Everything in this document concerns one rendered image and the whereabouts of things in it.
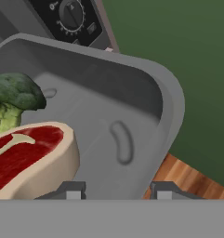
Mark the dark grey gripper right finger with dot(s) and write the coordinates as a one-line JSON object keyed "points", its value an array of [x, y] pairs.
{"points": [[166, 189]]}

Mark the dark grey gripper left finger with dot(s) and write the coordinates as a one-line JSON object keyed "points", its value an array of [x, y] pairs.
{"points": [[70, 189]]}

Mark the raw red steak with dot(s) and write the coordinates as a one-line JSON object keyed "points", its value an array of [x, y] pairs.
{"points": [[29, 158]]}

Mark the grey tupperware container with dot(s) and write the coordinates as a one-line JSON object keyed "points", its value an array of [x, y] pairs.
{"points": [[116, 102]]}

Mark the green broccoli floret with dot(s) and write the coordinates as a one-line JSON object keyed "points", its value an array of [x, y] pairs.
{"points": [[14, 93]]}

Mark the grey microwave oven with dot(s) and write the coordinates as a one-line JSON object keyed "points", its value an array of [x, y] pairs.
{"points": [[70, 18]]}

